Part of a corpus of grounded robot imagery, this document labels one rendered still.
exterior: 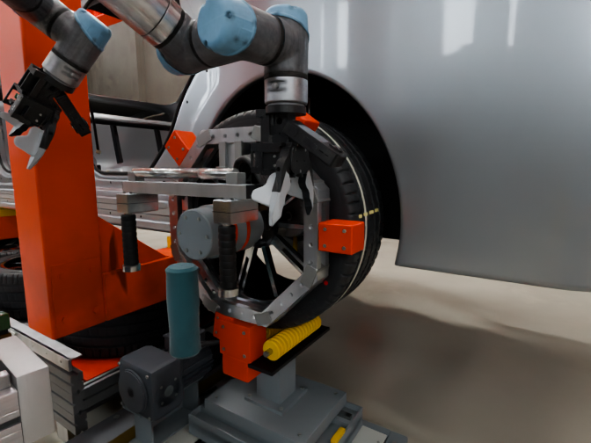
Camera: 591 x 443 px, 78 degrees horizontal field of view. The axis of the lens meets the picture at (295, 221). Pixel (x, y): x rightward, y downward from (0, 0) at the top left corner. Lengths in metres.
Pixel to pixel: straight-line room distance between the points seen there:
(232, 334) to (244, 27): 0.82
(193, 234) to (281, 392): 0.65
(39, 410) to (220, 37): 0.52
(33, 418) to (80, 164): 0.82
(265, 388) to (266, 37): 1.09
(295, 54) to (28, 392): 0.59
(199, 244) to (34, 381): 0.48
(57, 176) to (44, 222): 0.13
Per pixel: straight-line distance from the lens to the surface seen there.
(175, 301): 1.07
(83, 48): 0.96
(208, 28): 0.58
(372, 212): 1.03
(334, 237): 0.85
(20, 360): 0.60
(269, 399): 1.37
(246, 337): 1.09
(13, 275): 2.25
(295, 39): 0.65
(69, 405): 1.56
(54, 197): 1.22
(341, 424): 1.41
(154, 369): 1.27
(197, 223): 0.91
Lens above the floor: 1.01
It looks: 8 degrees down
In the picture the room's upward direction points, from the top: straight up
